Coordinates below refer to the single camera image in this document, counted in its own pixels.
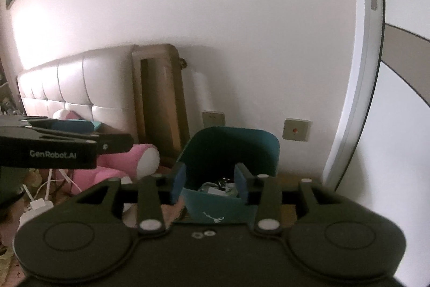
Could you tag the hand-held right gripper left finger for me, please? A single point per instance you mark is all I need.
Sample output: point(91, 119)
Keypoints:
point(178, 184)

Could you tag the white router with antennas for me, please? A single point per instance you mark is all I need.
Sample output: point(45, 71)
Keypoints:
point(35, 208)

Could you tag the beige wall socket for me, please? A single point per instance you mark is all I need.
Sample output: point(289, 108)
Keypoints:
point(213, 119)

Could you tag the pink plush toy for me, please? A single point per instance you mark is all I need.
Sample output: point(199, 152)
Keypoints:
point(121, 162)

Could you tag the teal cloth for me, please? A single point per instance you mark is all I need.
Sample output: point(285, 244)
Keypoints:
point(95, 125)

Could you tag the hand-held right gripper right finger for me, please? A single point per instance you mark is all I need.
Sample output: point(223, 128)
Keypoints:
point(241, 184)

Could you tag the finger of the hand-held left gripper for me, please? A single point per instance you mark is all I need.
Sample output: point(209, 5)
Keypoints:
point(70, 125)
point(114, 143)

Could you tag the beige padded headboard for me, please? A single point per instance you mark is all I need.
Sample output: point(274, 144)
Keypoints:
point(84, 82)

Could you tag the beige wall switch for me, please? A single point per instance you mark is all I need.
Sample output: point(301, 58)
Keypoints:
point(296, 129)

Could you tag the small metal wall fitting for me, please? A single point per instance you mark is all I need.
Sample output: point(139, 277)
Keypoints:
point(183, 62)

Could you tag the cluttered shelf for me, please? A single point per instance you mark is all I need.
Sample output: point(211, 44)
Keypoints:
point(6, 102)

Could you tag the wooden headboard side panel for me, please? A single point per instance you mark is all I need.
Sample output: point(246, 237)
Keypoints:
point(161, 98)

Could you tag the white and blue wrapper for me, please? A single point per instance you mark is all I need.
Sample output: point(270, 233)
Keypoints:
point(211, 188)

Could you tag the pink lace-edged mat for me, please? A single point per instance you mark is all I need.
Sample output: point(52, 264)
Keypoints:
point(174, 213)

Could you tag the white wardrobe with taupe panels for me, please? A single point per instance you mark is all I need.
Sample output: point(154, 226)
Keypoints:
point(396, 88)

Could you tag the teal bin with deer print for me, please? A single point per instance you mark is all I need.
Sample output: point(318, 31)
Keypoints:
point(228, 145)

